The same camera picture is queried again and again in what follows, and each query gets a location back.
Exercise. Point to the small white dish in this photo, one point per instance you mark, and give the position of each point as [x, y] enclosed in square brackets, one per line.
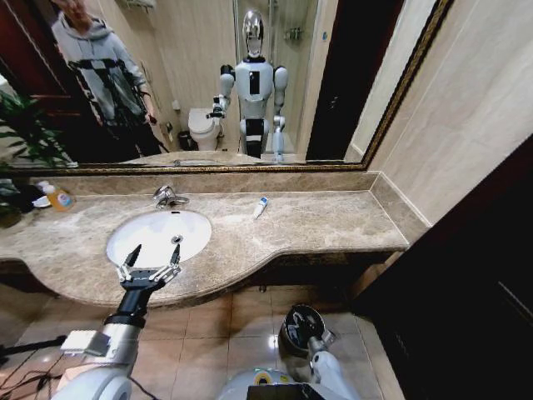
[41, 202]

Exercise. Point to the person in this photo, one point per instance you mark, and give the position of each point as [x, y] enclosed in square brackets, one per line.
[100, 79]

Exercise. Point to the white toothpaste tube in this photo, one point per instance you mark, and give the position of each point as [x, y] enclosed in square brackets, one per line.
[261, 207]

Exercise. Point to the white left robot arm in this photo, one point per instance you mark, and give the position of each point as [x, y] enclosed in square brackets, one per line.
[121, 348]

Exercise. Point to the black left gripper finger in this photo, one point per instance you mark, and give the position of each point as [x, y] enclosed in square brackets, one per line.
[174, 262]
[128, 264]

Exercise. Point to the orange soap bottle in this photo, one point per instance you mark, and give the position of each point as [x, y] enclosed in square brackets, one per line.
[61, 200]

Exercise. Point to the white toilet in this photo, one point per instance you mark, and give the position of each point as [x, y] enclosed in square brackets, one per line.
[202, 127]

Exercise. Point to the chrome sink drain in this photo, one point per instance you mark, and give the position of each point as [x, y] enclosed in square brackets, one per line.
[177, 239]

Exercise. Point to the small dark container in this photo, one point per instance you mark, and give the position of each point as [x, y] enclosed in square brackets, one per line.
[26, 196]

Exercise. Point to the dark wooden door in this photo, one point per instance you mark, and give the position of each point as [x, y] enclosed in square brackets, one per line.
[458, 291]

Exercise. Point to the chrome faucet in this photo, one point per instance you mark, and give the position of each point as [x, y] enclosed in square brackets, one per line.
[163, 194]

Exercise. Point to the green potted plant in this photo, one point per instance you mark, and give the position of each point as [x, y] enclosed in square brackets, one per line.
[25, 125]

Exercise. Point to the black round trash bin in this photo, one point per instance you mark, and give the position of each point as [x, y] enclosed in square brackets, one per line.
[297, 329]

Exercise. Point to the gold framed wall mirror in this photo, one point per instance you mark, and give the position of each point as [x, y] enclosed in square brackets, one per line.
[200, 62]

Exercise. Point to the white robot front shell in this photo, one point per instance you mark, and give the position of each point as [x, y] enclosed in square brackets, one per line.
[239, 383]

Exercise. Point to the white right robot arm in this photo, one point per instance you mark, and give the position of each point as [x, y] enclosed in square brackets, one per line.
[330, 371]

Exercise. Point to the white oval sink basin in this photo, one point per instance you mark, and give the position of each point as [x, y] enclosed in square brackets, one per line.
[158, 228]

